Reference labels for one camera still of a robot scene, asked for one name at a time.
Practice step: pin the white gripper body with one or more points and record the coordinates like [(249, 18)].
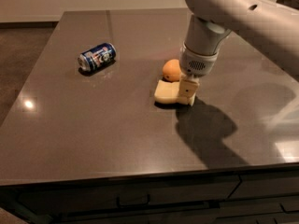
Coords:
[(197, 63)]

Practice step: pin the dark cabinet drawer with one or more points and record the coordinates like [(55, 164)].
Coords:
[(104, 197), (267, 185)]

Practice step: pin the black drawer handle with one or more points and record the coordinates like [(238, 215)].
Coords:
[(128, 201)]

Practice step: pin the blue soda can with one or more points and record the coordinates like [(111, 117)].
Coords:
[(96, 57)]

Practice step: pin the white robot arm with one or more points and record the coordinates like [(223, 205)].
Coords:
[(271, 28)]

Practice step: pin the orange fruit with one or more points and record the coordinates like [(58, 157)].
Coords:
[(171, 70)]

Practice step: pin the yellow wavy sponge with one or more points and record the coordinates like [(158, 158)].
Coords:
[(166, 92)]

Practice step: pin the dark right cabinet drawer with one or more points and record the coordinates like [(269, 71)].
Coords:
[(267, 185)]

